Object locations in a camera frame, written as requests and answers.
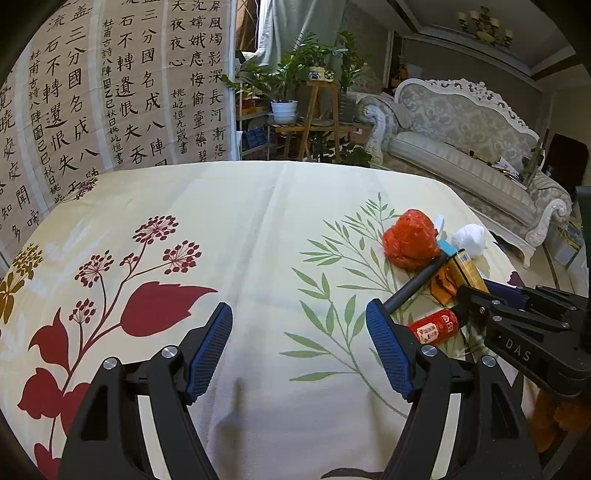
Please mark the brown wooden prop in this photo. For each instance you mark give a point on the brown wooden prop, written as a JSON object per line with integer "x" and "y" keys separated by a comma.
{"x": 535, "y": 157}

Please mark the ornate white armchair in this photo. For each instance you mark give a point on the ornate white armchair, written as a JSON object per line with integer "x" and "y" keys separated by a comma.
{"x": 367, "y": 81}

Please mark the ornate white grey sofa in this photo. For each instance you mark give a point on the ornate white grey sofa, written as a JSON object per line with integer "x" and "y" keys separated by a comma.
{"x": 461, "y": 157}

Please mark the white metal rack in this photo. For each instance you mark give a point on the white metal rack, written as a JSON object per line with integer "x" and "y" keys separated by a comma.
{"x": 251, "y": 115}

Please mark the brass chandelier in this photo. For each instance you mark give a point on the brass chandelier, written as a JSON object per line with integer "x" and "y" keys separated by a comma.
{"x": 485, "y": 27}

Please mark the dark panel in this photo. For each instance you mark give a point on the dark panel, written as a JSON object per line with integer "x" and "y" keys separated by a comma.
{"x": 570, "y": 157}

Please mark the blue white tube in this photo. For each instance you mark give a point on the blue white tube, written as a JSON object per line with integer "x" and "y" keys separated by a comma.
{"x": 447, "y": 247}

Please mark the yellow snack box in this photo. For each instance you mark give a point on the yellow snack box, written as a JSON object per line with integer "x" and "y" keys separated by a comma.
{"x": 468, "y": 270}

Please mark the white tissue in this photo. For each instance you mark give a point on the white tissue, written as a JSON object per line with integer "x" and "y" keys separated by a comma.
{"x": 471, "y": 240}

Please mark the tall plant grey pot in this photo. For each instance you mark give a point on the tall plant grey pot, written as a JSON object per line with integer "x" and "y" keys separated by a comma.
{"x": 348, "y": 104}

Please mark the pale storage box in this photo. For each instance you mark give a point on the pale storage box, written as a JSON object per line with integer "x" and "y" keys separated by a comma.
{"x": 568, "y": 249}

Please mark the ceramic vintage telephone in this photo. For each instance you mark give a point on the ceramic vintage telephone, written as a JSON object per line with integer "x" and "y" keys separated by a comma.
{"x": 322, "y": 74}

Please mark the black rod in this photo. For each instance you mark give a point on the black rod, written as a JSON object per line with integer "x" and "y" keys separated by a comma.
{"x": 411, "y": 288}

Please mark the wooden plant stand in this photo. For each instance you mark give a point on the wooden plant stand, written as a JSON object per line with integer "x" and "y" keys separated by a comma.
{"x": 318, "y": 106}

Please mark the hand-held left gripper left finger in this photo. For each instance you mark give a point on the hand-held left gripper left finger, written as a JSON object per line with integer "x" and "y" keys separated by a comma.
{"x": 207, "y": 350}

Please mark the stack of papers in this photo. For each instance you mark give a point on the stack of papers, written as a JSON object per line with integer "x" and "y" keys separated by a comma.
{"x": 505, "y": 168}

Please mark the brown curtain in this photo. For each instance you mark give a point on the brown curtain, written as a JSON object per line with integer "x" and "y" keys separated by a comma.
{"x": 247, "y": 23}

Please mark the small red bottle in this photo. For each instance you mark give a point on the small red bottle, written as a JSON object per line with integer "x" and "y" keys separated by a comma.
{"x": 431, "y": 328}

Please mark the small green floor plant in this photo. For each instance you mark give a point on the small green floor plant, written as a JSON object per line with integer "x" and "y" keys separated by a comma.
{"x": 344, "y": 152}

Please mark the grey green curtain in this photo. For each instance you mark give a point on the grey green curtain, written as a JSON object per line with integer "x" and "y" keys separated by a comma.
{"x": 300, "y": 27}

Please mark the blue box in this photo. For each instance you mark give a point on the blue box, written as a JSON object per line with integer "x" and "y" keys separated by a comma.
{"x": 258, "y": 138}

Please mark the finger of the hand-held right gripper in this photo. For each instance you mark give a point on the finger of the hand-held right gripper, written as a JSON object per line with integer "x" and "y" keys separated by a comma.
{"x": 508, "y": 294}
{"x": 478, "y": 309}

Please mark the leafy plant white pot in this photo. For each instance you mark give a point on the leafy plant white pot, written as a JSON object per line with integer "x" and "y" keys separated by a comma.
{"x": 284, "y": 112}

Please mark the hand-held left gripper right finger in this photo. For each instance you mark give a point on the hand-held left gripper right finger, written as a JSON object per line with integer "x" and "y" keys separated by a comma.
{"x": 390, "y": 350}

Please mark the red plastic bag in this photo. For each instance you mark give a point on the red plastic bag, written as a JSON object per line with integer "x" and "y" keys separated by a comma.
{"x": 411, "y": 240}

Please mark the floral cream bedsheet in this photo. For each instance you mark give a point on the floral cream bedsheet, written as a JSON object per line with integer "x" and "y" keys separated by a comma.
{"x": 258, "y": 230}

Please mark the orange foil packet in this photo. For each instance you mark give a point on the orange foil packet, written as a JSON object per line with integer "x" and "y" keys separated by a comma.
{"x": 445, "y": 287}

